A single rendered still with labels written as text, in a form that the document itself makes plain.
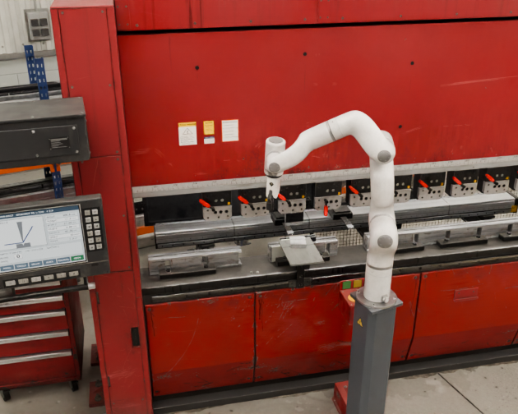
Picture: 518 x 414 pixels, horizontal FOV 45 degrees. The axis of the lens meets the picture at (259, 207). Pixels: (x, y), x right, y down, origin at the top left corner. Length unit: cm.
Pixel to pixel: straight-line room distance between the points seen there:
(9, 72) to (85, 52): 438
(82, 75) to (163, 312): 134
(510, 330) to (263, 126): 212
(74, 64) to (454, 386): 288
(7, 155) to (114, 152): 53
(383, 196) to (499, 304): 161
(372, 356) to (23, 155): 180
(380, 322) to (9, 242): 165
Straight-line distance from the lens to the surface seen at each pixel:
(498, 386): 426
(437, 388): 413
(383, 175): 270
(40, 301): 367
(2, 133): 253
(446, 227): 381
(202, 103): 306
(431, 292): 383
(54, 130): 252
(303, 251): 335
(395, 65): 328
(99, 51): 276
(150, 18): 293
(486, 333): 423
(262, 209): 331
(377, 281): 291
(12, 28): 703
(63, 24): 275
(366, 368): 316
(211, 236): 365
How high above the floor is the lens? 266
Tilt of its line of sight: 26 degrees down
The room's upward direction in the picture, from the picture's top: straight up
